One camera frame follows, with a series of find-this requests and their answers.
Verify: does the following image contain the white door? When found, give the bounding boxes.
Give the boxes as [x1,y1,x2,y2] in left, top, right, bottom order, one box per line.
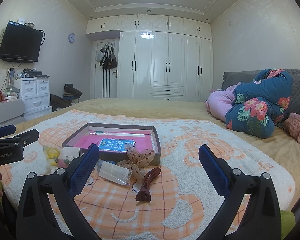
[90,38,119,99]

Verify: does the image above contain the pink booklet with blue label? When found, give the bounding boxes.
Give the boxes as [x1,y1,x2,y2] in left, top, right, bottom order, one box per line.
[74,130,154,153]

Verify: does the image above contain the grey chair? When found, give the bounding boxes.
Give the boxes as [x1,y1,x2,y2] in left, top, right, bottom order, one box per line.
[0,100,26,127]

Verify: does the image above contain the purple wall clock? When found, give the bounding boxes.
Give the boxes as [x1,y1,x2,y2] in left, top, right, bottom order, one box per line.
[68,33,76,43]

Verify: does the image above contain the orange white plaid blanket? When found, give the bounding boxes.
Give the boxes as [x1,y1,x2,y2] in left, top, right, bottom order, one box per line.
[0,110,295,239]

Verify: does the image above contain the black wall television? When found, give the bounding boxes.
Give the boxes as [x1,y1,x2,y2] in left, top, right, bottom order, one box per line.
[0,21,45,63]

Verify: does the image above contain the bed with tan sheet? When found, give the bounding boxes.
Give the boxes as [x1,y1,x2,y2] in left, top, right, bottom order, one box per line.
[0,97,300,212]

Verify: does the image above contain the yellow rings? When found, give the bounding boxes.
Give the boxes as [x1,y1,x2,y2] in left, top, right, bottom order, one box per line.
[43,145,63,167]

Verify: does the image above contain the floral blue quilt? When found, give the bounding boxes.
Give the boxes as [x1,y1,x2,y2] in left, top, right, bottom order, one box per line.
[225,68,294,139]

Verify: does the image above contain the brown shallow cardboard tray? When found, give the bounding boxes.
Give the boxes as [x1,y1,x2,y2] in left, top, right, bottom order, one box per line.
[62,123,161,166]

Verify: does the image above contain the bags hanging on door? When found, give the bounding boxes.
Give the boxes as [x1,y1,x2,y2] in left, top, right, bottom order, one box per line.
[95,45,117,70]

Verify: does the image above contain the white built-in wardrobe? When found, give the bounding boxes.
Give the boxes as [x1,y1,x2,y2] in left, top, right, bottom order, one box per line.
[86,15,213,102]

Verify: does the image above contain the grey headboard cover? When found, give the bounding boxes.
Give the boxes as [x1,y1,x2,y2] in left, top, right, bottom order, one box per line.
[221,69,300,116]

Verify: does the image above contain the white plastic drawer cabinet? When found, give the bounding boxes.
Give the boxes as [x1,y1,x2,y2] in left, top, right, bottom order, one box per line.
[14,77,52,121]

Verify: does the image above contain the polka dot sheer bow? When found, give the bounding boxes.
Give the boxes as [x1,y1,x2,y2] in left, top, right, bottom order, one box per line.
[117,144,155,181]

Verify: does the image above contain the pile of dark clothes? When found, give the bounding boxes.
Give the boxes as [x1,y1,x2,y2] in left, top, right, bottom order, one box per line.
[50,83,83,112]

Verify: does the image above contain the maroon hair claw clip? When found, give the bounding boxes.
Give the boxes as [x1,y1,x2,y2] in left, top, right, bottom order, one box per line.
[135,167,161,202]

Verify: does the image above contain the clear plastic bag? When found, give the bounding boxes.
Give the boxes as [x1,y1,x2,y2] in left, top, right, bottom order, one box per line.
[96,160,132,186]

